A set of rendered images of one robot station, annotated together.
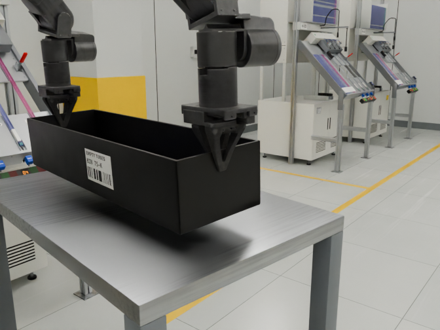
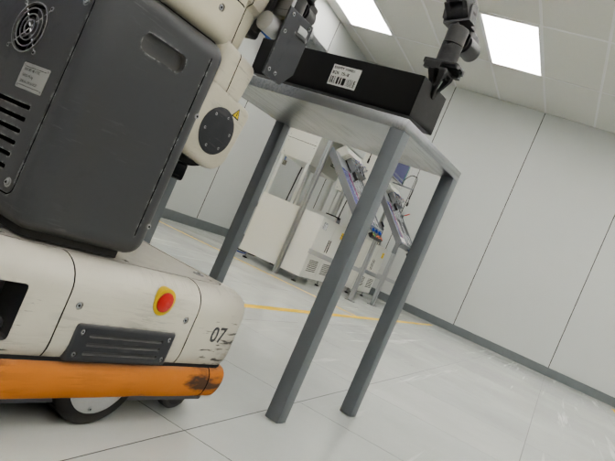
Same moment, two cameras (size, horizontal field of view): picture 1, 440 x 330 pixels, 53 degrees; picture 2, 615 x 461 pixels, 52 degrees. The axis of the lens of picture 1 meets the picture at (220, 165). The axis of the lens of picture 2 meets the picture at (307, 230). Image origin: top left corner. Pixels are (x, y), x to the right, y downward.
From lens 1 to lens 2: 130 cm
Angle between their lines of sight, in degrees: 21
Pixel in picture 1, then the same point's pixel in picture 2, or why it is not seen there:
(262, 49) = (473, 48)
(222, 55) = (461, 39)
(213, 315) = not seen: hidden behind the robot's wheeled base
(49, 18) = not seen: outside the picture
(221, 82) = (456, 51)
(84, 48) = (311, 16)
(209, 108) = (446, 60)
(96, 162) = (343, 73)
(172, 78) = not seen: hidden behind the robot
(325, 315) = (430, 229)
